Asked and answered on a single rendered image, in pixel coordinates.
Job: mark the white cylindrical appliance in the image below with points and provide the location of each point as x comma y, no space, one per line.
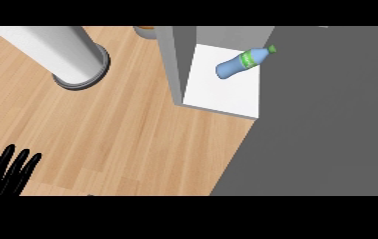
60,54

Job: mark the grey pot with orange contents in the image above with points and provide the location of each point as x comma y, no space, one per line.
145,31

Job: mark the grey open cabinet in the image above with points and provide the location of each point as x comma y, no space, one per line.
216,79

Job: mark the blue water bottle green label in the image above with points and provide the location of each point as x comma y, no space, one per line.
240,64

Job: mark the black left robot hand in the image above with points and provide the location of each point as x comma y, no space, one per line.
14,173

